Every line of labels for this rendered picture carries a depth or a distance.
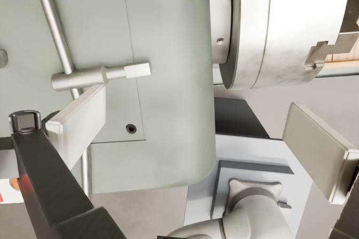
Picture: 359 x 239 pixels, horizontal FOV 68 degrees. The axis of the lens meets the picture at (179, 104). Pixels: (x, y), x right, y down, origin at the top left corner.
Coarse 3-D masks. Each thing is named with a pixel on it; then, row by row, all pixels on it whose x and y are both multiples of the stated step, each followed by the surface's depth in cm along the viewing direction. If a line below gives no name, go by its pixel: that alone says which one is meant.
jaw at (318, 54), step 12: (348, 0) 39; (348, 12) 37; (348, 24) 35; (348, 36) 35; (312, 48) 35; (324, 48) 35; (336, 48) 37; (348, 48) 37; (312, 60) 36; (324, 60) 36
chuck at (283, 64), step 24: (288, 0) 30; (312, 0) 30; (336, 0) 30; (288, 24) 32; (312, 24) 32; (336, 24) 32; (264, 48) 34; (288, 48) 34; (264, 72) 37; (288, 72) 37; (312, 72) 38
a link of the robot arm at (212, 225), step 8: (192, 224) 82; (200, 224) 80; (208, 224) 79; (216, 224) 78; (176, 232) 80; (184, 232) 79; (192, 232) 77; (200, 232) 77; (208, 232) 76; (216, 232) 75
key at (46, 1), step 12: (48, 0) 28; (48, 12) 28; (48, 24) 28; (60, 36) 29; (60, 48) 29; (60, 60) 30; (72, 96) 31; (84, 156) 34; (84, 168) 35; (84, 180) 35; (84, 192) 36
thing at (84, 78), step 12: (72, 72) 30; (84, 72) 30; (96, 72) 30; (108, 72) 30; (120, 72) 30; (132, 72) 30; (144, 72) 30; (60, 84) 30; (72, 84) 30; (84, 84) 30
